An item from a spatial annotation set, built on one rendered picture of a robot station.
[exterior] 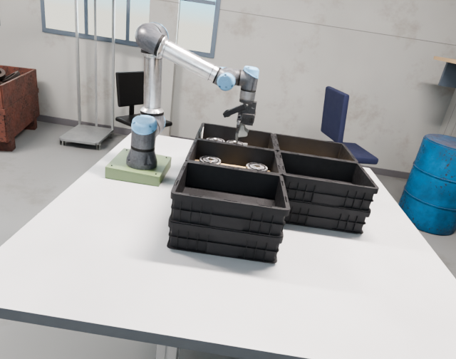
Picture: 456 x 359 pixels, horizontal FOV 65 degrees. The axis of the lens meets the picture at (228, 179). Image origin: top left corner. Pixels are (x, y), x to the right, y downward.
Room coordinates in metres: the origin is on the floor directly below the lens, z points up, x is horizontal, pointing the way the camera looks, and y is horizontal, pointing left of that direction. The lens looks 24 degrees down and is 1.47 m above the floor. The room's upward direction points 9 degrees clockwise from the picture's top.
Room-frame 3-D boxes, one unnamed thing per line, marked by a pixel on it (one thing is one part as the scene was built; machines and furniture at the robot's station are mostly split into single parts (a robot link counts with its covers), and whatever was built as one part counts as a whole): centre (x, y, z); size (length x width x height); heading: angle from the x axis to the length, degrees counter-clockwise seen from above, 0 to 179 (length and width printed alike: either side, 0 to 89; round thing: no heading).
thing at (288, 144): (1.79, -0.41, 0.87); 0.40 x 0.30 x 0.11; 91
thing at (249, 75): (1.75, -0.03, 1.23); 0.09 x 0.08 x 0.11; 89
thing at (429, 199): (3.05, -1.89, 0.39); 0.53 x 0.52 x 0.79; 89
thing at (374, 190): (1.49, -0.41, 0.92); 0.40 x 0.30 x 0.02; 91
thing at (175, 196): (1.19, -0.02, 0.92); 0.40 x 0.30 x 0.02; 91
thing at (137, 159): (1.64, 0.44, 0.81); 0.15 x 0.15 x 0.10
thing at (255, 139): (1.79, -0.01, 0.87); 0.40 x 0.30 x 0.11; 91
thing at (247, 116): (1.75, -0.04, 1.07); 0.09 x 0.08 x 0.12; 85
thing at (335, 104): (3.36, -1.08, 0.51); 0.59 x 0.56 x 1.01; 84
